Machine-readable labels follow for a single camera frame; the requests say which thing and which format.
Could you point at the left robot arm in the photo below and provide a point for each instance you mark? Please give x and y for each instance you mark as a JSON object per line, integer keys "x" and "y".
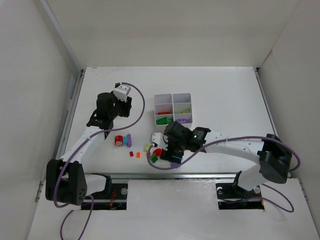
{"x": 65, "y": 180}

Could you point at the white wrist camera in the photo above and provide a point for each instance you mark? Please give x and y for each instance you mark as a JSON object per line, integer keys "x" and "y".
{"x": 158, "y": 139}
{"x": 121, "y": 92}

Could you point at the left white compartment tray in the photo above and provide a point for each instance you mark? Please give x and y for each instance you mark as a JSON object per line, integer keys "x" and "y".
{"x": 163, "y": 111}

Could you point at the right white compartment tray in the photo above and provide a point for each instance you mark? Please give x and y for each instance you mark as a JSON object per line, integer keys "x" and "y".
{"x": 182, "y": 102}

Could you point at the white compartment tray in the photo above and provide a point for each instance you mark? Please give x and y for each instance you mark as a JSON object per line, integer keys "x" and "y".
{"x": 182, "y": 102}
{"x": 163, "y": 111}

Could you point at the green lego brick lower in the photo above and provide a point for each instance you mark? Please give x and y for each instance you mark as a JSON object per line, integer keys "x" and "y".
{"x": 153, "y": 158}

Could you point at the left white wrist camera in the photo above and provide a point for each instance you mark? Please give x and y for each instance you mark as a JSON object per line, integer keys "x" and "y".
{"x": 121, "y": 92}

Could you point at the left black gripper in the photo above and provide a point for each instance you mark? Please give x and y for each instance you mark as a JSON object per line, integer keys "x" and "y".
{"x": 126, "y": 108}

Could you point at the purple flower lego piece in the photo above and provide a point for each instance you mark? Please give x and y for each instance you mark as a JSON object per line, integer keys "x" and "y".
{"x": 127, "y": 140}

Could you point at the red cylinder lego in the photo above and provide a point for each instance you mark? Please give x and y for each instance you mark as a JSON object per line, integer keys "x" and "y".
{"x": 118, "y": 140}

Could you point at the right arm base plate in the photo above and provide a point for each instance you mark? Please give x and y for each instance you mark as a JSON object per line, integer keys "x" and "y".
{"x": 230, "y": 197}

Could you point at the metal rail front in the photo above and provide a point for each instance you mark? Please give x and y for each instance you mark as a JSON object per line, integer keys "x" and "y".
{"x": 166, "y": 176}

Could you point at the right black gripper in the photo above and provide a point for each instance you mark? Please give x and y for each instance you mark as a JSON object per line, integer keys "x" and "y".
{"x": 171, "y": 155}

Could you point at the red dome lego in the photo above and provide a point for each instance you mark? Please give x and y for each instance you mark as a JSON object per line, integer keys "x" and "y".
{"x": 157, "y": 152}

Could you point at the red lego brick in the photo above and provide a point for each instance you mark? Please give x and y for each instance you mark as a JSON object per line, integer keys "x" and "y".
{"x": 164, "y": 113}

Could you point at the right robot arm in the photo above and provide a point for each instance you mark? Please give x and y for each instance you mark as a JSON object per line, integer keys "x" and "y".
{"x": 271, "y": 157}

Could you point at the purple lego block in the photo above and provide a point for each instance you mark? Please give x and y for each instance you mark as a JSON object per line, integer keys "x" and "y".
{"x": 182, "y": 121}

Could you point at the blue lego brick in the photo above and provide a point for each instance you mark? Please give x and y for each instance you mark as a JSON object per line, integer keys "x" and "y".
{"x": 175, "y": 159}

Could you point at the green lego plate piece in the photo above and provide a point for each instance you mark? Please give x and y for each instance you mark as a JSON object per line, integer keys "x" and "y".
{"x": 162, "y": 121}

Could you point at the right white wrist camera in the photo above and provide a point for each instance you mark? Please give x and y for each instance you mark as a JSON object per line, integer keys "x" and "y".
{"x": 158, "y": 139}

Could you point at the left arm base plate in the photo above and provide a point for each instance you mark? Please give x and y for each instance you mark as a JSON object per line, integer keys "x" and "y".
{"x": 114, "y": 200}

